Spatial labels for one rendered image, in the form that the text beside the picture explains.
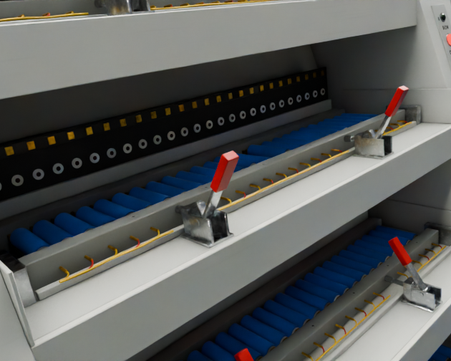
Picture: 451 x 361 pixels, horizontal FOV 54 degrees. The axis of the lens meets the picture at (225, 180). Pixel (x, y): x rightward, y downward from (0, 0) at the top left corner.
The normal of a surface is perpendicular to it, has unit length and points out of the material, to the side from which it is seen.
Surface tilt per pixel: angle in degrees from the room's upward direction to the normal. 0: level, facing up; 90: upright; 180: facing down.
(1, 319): 90
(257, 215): 18
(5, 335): 90
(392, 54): 90
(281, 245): 108
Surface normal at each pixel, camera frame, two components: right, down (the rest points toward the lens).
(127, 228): 0.66, 0.14
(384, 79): -0.74, 0.29
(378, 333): -0.14, -0.94
